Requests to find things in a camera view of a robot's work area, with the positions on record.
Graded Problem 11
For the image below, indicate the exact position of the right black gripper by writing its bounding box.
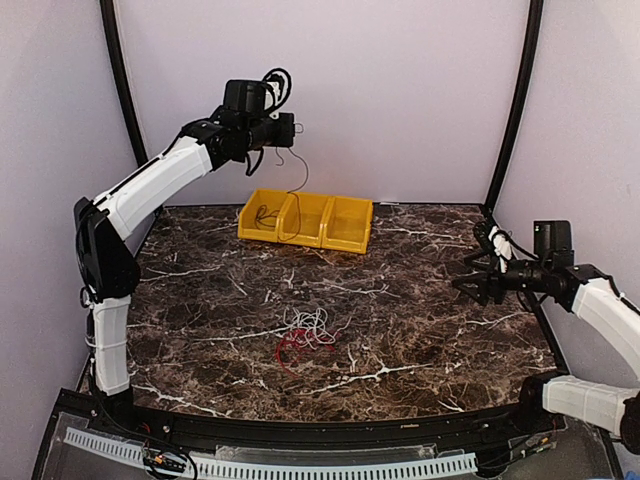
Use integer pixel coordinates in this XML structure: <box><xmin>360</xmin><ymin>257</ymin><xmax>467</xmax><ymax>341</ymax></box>
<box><xmin>453</xmin><ymin>249</ymin><xmax>552</xmax><ymax>306</ymax></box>

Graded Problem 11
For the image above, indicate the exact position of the green wire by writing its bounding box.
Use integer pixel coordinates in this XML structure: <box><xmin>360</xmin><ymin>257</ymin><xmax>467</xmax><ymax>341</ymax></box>
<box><xmin>274</xmin><ymin>124</ymin><xmax>311</xmax><ymax>241</ymax></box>

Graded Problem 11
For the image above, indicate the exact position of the black wire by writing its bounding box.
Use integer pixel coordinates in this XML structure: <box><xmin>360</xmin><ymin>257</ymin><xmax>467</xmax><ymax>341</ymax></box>
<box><xmin>253</xmin><ymin>204</ymin><xmax>281</xmax><ymax>231</ymax></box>

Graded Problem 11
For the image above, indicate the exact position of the white wire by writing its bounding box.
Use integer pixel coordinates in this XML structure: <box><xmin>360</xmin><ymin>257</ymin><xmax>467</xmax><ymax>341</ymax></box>
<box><xmin>282</xmin><ymin>306</ymin><xmax>339</xmax><ymax>351</ymax></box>

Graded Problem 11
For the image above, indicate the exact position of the red wire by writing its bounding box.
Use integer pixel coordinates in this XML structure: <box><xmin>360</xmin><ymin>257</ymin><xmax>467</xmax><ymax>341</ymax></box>
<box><xmin>274</xmin><ymin>324</ymin><xmax>349</xmax><ymax>376</ymax></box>

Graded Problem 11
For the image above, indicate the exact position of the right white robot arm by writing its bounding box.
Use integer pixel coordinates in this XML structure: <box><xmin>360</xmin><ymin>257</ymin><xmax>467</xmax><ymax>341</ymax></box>
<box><xmin>452</xmin><ymin>259</ymin><xmax>639</xmax><ymax>455</ymax></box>

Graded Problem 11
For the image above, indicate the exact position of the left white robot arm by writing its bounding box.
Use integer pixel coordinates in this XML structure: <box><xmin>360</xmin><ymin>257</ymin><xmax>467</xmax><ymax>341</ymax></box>
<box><xmin>74</xmin><ymin>107</ymin><xmax>295</xmax><ymax>396</ymax></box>

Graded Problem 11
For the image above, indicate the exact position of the left yellow plastic bin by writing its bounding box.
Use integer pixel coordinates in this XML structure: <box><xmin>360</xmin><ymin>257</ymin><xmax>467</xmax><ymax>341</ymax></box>
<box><xmin>237</xmin><ymin>189</ymin><xmax>289</xmax><ymax>243</ymax></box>

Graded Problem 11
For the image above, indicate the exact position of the yellow plastic bin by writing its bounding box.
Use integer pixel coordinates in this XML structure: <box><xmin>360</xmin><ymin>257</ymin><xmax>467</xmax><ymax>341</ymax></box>
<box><xmin>321</xmin><ymin>196</ymin><xmax>373</xmax><ymax>254</ymax></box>
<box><xmin>237</xmin><ymin>189</ymin><xmax>289</xmax><ymax>243</ymax></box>
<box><xmin>279</xmin><ymin>192</ymin><xmax>332</xmax><ymax>248</ymax></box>

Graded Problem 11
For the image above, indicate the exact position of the middle yellow plastic bin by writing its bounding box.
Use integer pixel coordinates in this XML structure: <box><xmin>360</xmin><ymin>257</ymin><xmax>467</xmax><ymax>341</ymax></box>
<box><xmin>279</xmin><ymin>192</ymin><xmax>332</xmax><ymax>248</ymax></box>

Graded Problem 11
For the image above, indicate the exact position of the right yellow plastic bin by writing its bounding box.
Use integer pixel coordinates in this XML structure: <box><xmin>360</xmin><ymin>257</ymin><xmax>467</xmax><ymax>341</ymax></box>
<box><xmin>321</xmin><ymin>196</ymin><xmax>373</xmax><ymax>254</ymax></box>

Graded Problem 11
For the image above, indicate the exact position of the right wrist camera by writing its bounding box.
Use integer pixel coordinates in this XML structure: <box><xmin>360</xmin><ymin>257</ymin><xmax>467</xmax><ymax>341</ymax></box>
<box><xmin>533</xmin><ymin>220</ymin><xmax>573</xmax><ymax>258</ymax></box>

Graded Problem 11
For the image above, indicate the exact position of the black front rail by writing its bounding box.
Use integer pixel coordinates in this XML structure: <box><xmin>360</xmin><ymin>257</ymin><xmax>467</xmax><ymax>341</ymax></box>
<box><xmin>131</xmin><ymin>405</ymin><xmax>522</xmax><ymax>450</ymax></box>

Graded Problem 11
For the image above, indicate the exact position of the left black frame post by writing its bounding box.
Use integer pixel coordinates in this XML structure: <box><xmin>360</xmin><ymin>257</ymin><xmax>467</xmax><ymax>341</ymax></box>
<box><xmin>98</xmin><ymin>0</ymin><xmax>149</xmax><ymax>169</ymax></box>

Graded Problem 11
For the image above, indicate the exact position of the black frame post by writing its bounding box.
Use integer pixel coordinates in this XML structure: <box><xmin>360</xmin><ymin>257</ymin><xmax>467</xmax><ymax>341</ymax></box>
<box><xmin>483</xmin><ymin>0</ymin><xmax>544</xmax><ymax>215</ymax></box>
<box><xmin>98</xmin><ymin>0</ymin><xmax>149</xmax><ymax>169</ymax></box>

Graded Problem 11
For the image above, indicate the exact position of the right black frame post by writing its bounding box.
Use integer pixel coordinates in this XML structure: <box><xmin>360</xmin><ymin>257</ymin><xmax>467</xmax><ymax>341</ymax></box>
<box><xmin>483</xmin><ymin>0</ymin><xmax>544</xmax><ymax>215</ymax></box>

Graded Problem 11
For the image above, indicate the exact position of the white slotted cable duct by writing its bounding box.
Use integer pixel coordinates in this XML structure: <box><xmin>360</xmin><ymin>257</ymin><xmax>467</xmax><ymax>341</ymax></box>
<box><xmin>63</xmin><ymin>427</ymin><xmax>478</xmax><ymax>480</ymax></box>

